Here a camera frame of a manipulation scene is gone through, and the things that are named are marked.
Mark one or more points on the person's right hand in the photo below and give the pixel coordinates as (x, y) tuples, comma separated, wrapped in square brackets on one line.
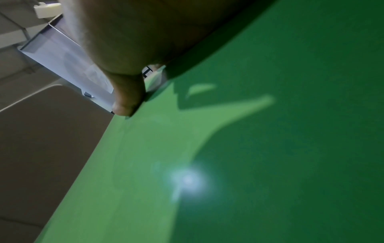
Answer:
[(135, 30)]

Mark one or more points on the glossy green folder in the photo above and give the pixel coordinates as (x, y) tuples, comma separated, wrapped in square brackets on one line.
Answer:
[(270, 142)]

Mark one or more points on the recessed ceiling light fixture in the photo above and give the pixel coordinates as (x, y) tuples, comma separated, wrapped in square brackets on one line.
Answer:
[(60, 52)]

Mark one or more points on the small white ceiling fixture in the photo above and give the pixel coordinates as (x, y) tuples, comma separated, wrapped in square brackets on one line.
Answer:
[(48, 10)]

